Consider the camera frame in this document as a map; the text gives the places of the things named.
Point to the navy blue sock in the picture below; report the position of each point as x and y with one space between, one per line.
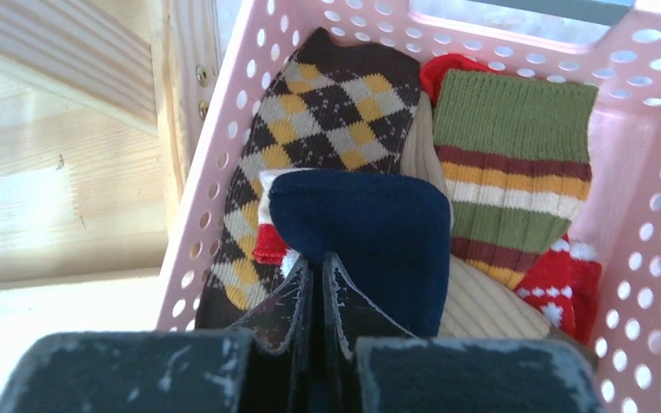
391 233

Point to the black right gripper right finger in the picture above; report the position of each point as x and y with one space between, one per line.
375 365

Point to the green striped sock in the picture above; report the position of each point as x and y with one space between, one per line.
515 156

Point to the argyle patterned sock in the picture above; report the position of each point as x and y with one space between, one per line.
330 107

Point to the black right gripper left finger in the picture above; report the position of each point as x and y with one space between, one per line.
258 364

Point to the wooden hanger stand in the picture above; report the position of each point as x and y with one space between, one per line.
101 107

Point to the red snowflake sock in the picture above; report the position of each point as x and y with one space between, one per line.
563 285

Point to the pink perforated plastic basket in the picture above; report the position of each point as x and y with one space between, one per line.
621 218

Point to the cream ribbed sock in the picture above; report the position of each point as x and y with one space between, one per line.
476 305

